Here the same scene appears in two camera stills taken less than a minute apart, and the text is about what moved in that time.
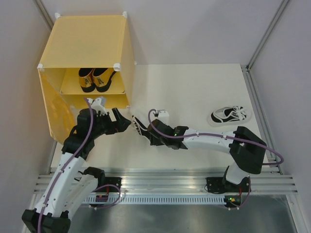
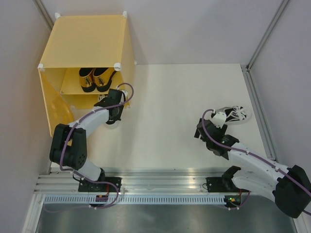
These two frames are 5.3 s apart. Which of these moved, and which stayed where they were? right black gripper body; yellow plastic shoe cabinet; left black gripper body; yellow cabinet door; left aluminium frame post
Moved: left black gripper body; right black gripper body
Stayed: yellow plastic shoe cabinet; yellow cabinet door; left aluminium frame post
